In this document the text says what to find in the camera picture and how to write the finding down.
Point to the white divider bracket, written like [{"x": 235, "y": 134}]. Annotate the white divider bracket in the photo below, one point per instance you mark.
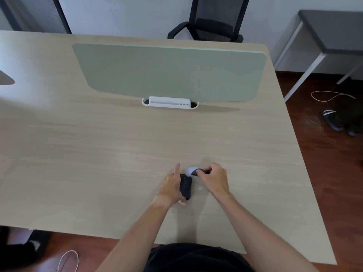
[{"x": 169, "y": 102}]

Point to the person's black shorts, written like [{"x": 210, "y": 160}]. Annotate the person's black shorts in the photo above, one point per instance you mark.
[{"x": 195, "y": 260}]

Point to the black computer mouse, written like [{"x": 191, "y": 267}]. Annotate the black computer mouse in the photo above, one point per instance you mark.
[{"x": 186, "y": 185}]

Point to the person's left hand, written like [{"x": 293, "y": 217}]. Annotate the person's left hand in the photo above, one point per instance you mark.
[{"x": 170, "y": 189}]

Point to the black framed mesh panel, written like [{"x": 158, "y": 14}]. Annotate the black framed mesh panel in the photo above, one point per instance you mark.
[{"x": 37, "y": 14}]

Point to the black object on floor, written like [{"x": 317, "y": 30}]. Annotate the black object on floor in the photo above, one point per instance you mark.
[{"x": 17, "y": 252}]

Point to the black mesh office chair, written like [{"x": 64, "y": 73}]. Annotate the black mesh office chair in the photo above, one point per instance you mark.
[{"x": 212, "y": 25}]

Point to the person's right forearm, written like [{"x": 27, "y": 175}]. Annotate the person's right forearm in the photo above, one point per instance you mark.
[{"x": 261, "y": 237}]

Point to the grey table with white legs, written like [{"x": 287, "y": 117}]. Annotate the grey table with white legs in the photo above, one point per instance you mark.
[{"x": 337, "y": 28}]

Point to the green desk divider panel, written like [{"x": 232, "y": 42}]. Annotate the green desk divider panel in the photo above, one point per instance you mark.
[
  {"x": 5, "y": 79},
  {"x": 170, "y": 72}
]

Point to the person's left forearm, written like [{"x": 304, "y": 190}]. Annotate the person's left forearm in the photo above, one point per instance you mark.
[{"x": 133, "y": 243}]

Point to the black brush with white bristles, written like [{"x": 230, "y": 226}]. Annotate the black brush with white bristles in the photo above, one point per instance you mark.
[{"x": 195, "y": 170}]

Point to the person's right hand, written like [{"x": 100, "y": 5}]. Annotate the person's right hand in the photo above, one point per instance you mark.
[{"x": 217, "y": 181}]

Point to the black slipper with white stripes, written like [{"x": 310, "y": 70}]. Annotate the black slipper with white stripes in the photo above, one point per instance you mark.
[{"x": 330, "y": 117}]

